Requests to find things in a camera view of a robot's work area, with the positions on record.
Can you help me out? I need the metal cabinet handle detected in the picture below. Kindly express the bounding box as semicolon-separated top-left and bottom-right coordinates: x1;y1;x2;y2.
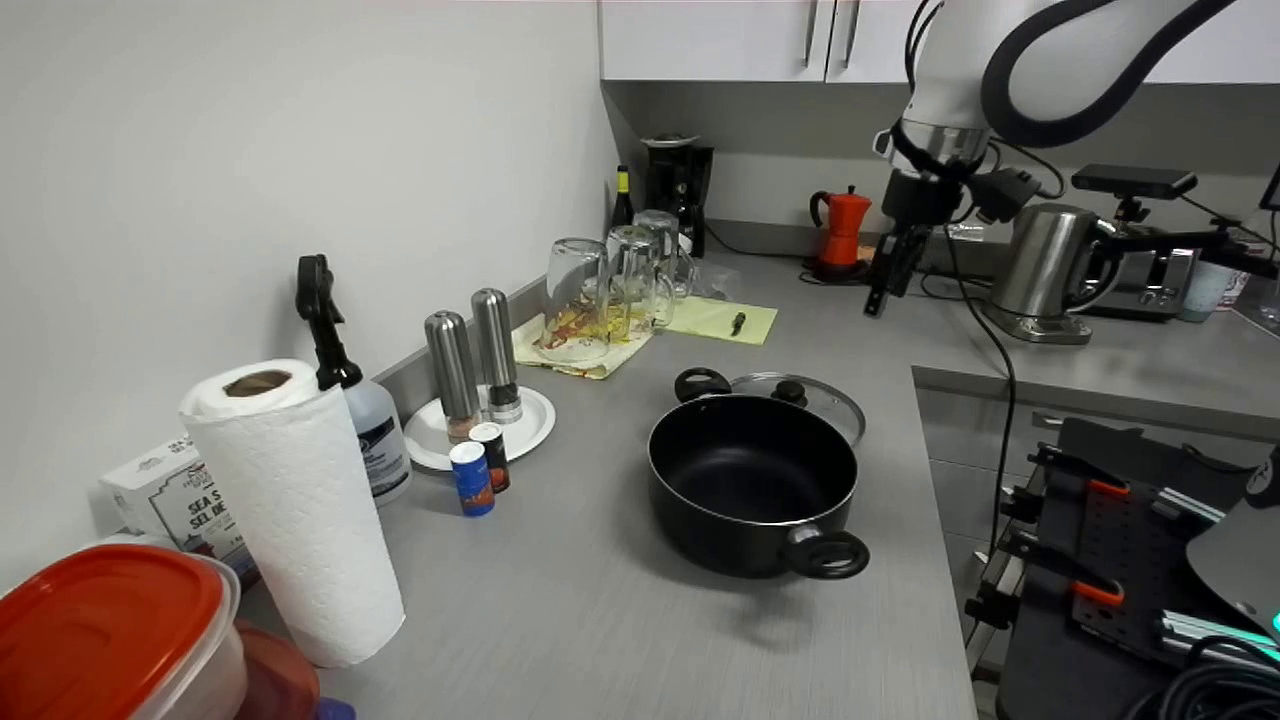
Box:
830;0;865;77
795;0;823;72

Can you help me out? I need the plastic container with red lid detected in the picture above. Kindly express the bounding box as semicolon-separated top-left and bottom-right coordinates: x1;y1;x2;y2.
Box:
0;534;250;720

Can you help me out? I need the white upper cabinet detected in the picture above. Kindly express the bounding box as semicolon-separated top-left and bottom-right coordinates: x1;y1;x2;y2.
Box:
596;0;1280;86

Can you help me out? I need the black clamp with orange handle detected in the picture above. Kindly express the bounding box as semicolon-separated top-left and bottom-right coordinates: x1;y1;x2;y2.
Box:
962;530;1137;633
995;445;1152;530

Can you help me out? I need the patterned yellow dish towel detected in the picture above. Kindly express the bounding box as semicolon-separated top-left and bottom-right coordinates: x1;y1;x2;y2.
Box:
512;297;654;385

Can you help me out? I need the clear drinking glass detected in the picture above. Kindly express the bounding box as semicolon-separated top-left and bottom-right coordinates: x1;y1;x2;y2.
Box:
542;232;613;323
599;218;661;315
632;208;697;301

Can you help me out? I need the glass pot lid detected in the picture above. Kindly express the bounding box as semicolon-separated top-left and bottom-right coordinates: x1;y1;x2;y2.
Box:
723;366;870;450

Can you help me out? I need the black coffee maker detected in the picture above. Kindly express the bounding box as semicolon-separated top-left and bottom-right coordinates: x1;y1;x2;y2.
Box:
636;131;715;258

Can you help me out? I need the black hanging cable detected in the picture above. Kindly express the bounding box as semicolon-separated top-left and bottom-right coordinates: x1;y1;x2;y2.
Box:
934;225;1024;562

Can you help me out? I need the coiled black cable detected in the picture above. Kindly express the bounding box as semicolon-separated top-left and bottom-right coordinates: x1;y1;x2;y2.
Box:
1123;653;1280;720

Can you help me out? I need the steel canister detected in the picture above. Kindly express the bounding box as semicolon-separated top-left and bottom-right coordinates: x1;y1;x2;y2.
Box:
983;198;1131;348

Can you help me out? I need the white carton box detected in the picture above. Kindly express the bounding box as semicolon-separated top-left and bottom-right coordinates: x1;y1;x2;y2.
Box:
93;434;260;584

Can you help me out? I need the dark wine bottle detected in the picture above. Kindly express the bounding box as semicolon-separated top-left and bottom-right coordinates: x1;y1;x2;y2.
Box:
608;161;641;232

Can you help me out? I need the white plate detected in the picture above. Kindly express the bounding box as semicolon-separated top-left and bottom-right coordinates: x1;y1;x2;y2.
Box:
400;385;561;476

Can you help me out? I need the white mug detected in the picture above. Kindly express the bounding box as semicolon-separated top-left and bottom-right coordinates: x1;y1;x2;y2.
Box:
1174;254;1253;323

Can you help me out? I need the steel grinder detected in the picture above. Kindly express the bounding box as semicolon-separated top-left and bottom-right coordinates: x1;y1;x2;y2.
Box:
468;282;528;428
418;306;484;445

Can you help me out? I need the green-lit aluminium rail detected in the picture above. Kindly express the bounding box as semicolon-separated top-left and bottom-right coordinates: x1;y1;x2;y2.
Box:
1156;604;1280;656

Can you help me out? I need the white paper towel roll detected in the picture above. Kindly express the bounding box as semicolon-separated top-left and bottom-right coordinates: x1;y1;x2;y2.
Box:
175;354;410;670

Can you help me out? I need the small brown bottle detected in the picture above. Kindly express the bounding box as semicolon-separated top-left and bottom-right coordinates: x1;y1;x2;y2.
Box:
468;419;512;496

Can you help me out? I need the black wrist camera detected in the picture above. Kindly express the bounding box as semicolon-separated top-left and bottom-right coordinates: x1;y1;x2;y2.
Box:
968;167;1043;225

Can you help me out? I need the red moka pot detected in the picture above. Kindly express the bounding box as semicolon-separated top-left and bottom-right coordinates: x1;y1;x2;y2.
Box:
809;183;875;282

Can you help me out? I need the small blue-labelled bottle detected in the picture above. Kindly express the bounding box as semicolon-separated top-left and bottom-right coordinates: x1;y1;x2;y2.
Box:
449;438;501;519

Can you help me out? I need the black cooking pot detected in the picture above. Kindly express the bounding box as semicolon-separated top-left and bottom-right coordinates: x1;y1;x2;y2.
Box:
643;363;870;584

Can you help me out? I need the yellow notepad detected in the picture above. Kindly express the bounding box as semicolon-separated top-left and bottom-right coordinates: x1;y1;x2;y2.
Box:
661;293;779;348

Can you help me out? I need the spray bottle with black trigger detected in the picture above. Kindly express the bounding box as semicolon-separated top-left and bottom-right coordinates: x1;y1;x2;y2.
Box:
290;250;416;503

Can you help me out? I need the black camera on stand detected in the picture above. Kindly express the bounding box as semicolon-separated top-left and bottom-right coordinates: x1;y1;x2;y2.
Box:
1067;161;1201;225

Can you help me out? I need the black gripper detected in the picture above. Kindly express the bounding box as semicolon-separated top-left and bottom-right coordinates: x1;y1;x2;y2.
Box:
858;167;968;320

